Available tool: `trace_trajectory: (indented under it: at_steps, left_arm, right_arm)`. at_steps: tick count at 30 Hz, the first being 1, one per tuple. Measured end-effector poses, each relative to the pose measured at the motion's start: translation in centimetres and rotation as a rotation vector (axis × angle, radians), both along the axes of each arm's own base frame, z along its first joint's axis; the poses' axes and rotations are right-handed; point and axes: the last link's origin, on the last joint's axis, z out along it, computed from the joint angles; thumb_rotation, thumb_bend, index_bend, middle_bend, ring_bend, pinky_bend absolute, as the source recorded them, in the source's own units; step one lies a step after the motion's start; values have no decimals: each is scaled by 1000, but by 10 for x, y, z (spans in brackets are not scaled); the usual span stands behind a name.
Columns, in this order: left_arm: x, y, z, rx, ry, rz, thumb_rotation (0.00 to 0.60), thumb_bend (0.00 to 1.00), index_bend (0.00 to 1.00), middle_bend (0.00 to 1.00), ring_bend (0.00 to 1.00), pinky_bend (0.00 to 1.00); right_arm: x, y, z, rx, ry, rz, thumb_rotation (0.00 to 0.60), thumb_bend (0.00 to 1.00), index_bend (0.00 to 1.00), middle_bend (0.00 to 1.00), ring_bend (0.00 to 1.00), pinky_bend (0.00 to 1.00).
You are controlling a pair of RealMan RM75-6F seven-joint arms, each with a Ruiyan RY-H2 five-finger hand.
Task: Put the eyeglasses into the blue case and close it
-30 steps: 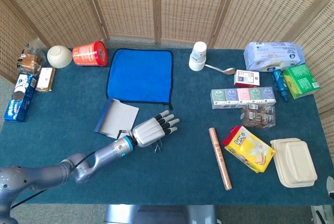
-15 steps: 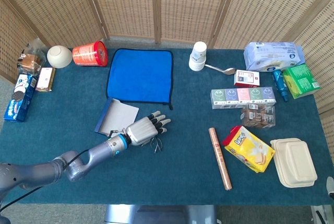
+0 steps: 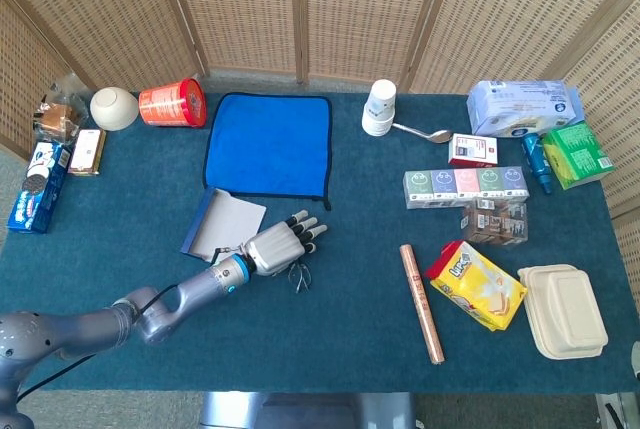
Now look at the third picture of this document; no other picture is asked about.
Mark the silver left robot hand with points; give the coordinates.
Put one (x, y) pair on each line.
(275, 246)

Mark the black wire eyeglasses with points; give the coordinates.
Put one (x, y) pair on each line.
(300, 276)

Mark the blue cardboard glasses case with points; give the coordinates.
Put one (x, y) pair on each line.
(225, 224)

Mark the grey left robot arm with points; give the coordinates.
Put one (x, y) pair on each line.
(75, 324)

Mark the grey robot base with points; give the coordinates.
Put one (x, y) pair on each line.
(310, 411)

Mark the blue cloth with black trim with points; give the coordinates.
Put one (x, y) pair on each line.
(270, 144)

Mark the stack of white paper cups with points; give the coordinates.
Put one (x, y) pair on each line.
(379, 109)

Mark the orange canister with red lid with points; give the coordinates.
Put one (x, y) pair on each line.
(170, 104)

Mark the metal spoon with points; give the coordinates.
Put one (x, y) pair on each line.
(440, 136)

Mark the pastel tissue multipack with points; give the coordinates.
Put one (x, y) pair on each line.
(465, 184)

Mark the yellow Lipo snack bag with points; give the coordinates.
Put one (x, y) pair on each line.
(480, 289)

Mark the gold and brown box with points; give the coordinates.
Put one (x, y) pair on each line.
(86, 151)

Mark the cream bowl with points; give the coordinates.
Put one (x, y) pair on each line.
(114, 109)

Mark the small white and red box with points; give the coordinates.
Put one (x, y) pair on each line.
(472, 149)

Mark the brown clear-wrapped box pack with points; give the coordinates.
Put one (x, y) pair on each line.
(495, 224)

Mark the wicker folding screen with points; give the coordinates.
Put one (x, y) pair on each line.
(250, 9)

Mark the blue Oreo cookie box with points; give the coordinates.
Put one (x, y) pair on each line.
(37, 189)

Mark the clear bag with cake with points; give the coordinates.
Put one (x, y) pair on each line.
(57, 116)

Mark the blue bottle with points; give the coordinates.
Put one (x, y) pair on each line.
(535, 156)

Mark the large white-blue tissue pack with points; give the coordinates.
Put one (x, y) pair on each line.
(520, 109)

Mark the cream takeout container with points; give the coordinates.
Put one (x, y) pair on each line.
(565, 309)

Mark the green tissue pack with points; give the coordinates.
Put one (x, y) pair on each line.
(575, 154)

